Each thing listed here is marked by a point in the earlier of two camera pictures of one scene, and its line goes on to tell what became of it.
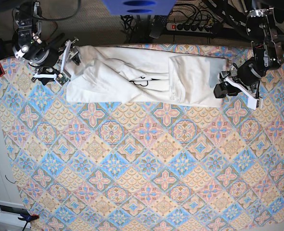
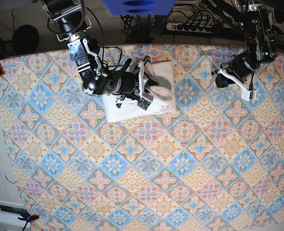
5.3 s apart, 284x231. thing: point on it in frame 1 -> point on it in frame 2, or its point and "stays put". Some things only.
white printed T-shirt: (144, 74) -> (163, 98)
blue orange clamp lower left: (26, 217) stays put
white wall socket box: (9, 212) stays put
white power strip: (191, 28) stays put
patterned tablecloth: (158, 166) stays put
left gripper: (51, 61) -> (132, 83)
